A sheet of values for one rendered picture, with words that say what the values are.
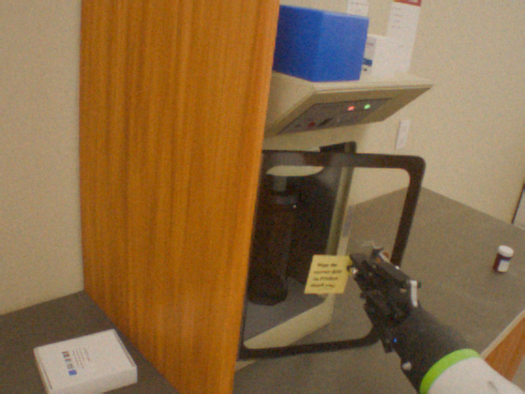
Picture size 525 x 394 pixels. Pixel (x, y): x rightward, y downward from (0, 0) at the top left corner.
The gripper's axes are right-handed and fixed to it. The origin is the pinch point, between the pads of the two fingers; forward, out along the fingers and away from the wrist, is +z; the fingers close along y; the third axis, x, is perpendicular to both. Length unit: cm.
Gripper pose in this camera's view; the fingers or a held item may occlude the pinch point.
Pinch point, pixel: (364, 271)
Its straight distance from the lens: 85.8
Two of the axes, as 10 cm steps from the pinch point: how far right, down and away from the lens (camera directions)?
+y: 1.2, -9.1, -3.9
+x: -9.6, 0.0, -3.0
